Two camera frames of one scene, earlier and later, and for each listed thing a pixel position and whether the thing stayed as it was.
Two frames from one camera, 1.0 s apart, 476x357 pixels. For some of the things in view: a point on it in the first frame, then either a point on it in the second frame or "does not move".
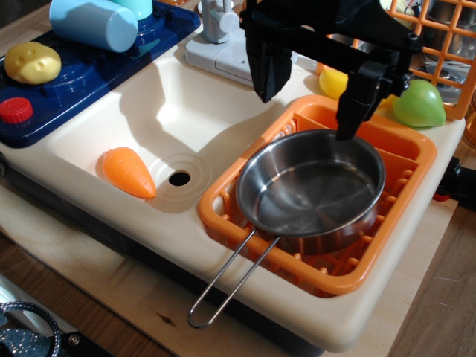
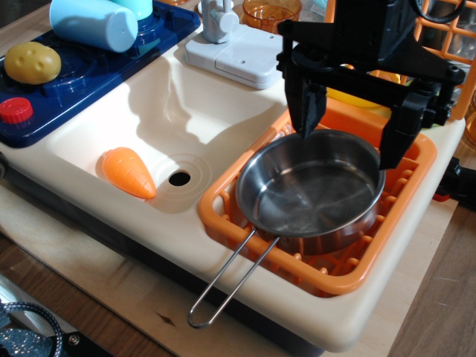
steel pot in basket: [448, 50] does not move
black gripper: [349, 32] -> [371, 51]
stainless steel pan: [312, 190] does not move
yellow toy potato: [32, 62] does not move
